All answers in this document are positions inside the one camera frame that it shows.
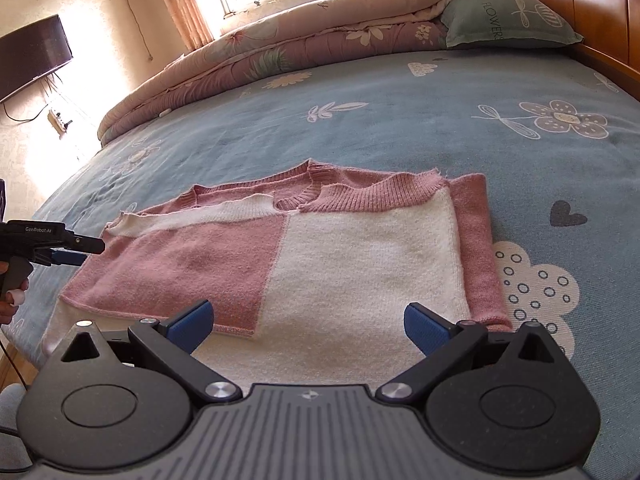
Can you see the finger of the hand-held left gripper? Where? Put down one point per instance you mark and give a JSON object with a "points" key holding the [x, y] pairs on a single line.
{"points": [[85, 244], [67, 259]]}

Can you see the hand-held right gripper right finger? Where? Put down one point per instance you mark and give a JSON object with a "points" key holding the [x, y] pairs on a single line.
{"points": [[425, 330]]}

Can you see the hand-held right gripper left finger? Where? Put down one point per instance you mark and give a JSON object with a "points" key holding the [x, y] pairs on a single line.
{"points": [[192, 322]]}

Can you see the pink and cream knit sweater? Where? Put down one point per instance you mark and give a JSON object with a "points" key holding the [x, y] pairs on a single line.
{"points": [[325, 260]]}

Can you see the person's left hand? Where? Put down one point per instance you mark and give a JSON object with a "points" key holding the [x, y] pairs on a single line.
{"points": [[9, 300]]}

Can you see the white power strip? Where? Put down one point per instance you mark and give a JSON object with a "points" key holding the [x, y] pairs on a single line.
{"points": [[59, 122]]}

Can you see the person's left leg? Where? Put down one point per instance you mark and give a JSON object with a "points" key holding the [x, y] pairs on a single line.
{"points": [[12, 425]]}

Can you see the black television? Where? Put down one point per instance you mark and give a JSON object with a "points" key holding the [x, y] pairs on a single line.
{"points": [[30, 55]]}

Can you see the blue floral bed sheet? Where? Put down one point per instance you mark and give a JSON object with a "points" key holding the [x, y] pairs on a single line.
{"points": [[450, 110]]}

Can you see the pink patterned curtain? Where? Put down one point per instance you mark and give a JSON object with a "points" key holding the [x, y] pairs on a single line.
{"points": [[180, 5]]}

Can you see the folded pink floral quilt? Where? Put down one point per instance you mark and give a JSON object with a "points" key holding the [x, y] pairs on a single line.
{"points": [[300, 25]]}

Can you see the blue-green pillow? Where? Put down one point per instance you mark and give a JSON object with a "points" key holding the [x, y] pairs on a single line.
{"points": [[505, 15]]}

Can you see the wooden bed headboard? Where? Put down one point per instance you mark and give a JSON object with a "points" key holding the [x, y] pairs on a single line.
{"points": [[590, 5]]}

